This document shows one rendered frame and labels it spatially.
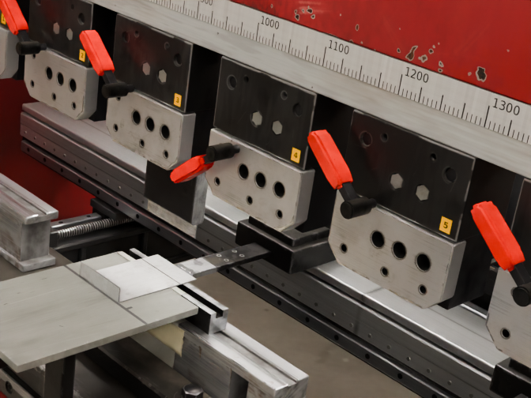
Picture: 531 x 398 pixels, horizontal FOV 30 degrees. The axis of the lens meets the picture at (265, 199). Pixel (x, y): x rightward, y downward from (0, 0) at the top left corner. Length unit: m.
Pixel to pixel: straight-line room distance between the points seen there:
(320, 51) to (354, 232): 0.19
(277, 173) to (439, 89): 0.23
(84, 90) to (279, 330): 2.06
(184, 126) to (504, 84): 0.45
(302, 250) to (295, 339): 1.85
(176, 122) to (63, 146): 0.74
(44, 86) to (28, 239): 0.29
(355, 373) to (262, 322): 0.38
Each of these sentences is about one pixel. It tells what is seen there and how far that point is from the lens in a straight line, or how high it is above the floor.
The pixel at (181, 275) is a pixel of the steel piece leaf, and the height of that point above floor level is 1.00.
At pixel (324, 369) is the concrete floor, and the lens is 3.13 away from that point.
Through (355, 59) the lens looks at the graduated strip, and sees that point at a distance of 0.99.
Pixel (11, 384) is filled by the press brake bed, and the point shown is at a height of 0.81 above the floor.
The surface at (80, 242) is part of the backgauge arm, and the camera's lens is 1.79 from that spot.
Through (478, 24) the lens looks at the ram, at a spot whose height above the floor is 1.45.
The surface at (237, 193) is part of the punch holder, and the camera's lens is 1.13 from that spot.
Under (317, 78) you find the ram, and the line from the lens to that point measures 1.03.
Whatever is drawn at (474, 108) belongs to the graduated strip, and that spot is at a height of 1.38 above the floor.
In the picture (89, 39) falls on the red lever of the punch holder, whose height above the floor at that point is 1.30.
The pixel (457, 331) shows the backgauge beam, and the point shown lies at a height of 0.98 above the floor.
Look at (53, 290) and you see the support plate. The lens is 1.29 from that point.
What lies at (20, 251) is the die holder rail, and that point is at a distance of 1.60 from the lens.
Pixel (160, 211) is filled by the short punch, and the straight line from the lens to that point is 1.33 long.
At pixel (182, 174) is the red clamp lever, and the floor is 1.20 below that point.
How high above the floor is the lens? 1.61
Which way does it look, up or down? 22 degrees down
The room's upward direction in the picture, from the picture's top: 8 degrees clockwise
